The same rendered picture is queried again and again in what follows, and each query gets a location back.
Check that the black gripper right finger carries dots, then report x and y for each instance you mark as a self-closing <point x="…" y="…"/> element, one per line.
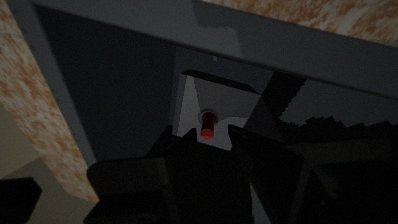
<point x="279" y="172"/>

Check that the dark red peg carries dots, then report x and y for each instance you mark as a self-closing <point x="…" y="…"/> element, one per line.
<point x="207" y="130"/>

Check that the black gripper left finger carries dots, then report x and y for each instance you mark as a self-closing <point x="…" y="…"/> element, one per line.
<point x="172" y="172"/>

